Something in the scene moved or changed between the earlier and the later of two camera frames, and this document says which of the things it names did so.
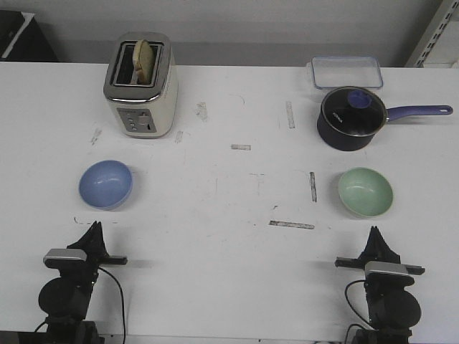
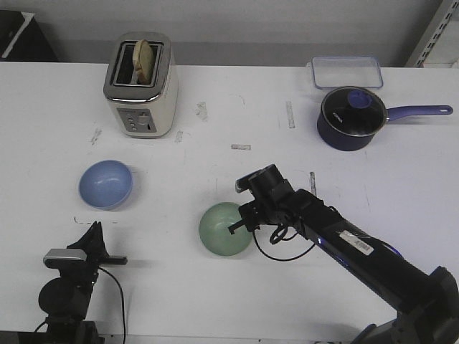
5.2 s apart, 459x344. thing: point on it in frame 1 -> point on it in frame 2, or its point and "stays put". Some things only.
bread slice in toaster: [143, 61] stays put
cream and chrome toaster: [141, 81] stays put
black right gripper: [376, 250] -> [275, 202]
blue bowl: [105, 184] stays put
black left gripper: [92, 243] stays put
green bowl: [366, 191] -> [214, 232]
